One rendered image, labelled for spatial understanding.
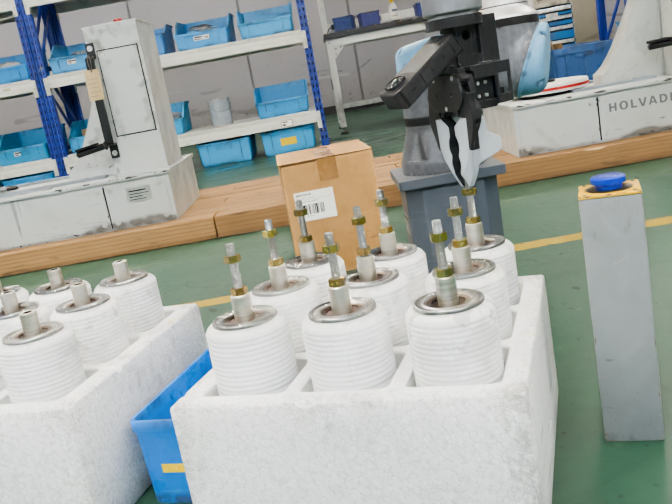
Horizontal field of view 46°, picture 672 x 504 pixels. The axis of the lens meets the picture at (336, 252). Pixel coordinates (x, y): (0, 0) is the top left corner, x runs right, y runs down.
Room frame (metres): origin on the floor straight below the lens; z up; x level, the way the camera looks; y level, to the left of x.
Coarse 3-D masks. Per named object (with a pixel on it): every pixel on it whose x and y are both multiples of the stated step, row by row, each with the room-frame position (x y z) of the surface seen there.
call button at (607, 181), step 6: (600, 174) 0.94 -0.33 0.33; (606, 174) 0.93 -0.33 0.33; (612, 174) 0.92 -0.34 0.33; (618, 174) 0.92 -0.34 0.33; (624, 174) 0.91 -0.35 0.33; (594, 180) 0.92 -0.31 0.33; (600, 180) 0.91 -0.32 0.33; (606, 180) 0.90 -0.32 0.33; (612, 180) 0.90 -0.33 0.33; (618, 180) 0.90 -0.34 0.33; (624, 180) 0.91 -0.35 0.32; (594, 186) 0.93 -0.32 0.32; (600, 186) 0.91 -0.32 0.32; (606, 186) 0.91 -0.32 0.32; (612, 186) 0.91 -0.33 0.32; (618, 186) 0.91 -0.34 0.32
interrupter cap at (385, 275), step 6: (378, 270) 0.97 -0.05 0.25; (384, 270) 0.96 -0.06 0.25; (390, 270) 0.96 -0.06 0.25; (396, 270) 0.95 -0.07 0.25; (348, 276) 0.97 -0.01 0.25; (354, 276) 0.96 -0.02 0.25; (378, 276) 0.95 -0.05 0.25; (384, 276) 0.94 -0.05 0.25; (390, 276) 0.93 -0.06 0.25; (396, 276) 0.93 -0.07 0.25; (348, 282) 0.94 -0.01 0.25; (354, 282) 0.94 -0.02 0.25; (360, 282) 0.94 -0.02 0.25; (366, 282) 0.92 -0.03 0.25; (372, 282) 0.92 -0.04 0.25; (378, 282) 0.91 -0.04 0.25; (384, 282) 0.91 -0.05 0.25; (354, 288) 0.91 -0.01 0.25; (360, 288) 0.91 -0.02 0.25
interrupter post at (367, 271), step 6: (360, 258) 0.94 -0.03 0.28; (366, 258) 0.94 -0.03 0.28; (372, 258) 0.94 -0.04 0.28; (360, 264) 0.94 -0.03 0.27; (366, 264) 0.94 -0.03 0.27; (372, 264) 0.94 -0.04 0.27; (360, 270) 0.94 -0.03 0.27; (366, 270) 0.94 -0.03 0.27; (372, 270) 0.94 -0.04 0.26; (360, 276) 0.94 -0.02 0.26; (366, 276) 0.94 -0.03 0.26; (372, 276) 0.94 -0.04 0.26
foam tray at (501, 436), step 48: (528, 288) 1.01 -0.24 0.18; (528, 336) 0.84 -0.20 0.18; (480, 384) 0.74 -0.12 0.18; (528, 384) 0.72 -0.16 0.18; (192, 432) 0.82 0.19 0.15; (240, 432) 0.80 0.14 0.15; (288, 432) 0.78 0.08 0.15; (336, 432) 0.76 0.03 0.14; (384, 432) 0.75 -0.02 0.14; (432, 432) 0.73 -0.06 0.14; (480, 432) 0.72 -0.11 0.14; (528, 432) 0.70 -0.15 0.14; (192, 480) 0.82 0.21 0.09; (240, 480) 0.80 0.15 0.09; (288, 480) 0.79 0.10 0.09; (336, 480) 0.77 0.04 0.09; (384, 480) 0.75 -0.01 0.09; (432, 480) 0.73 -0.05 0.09; (480, 480) 0.72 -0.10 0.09; (528, 480) 0.70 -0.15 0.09
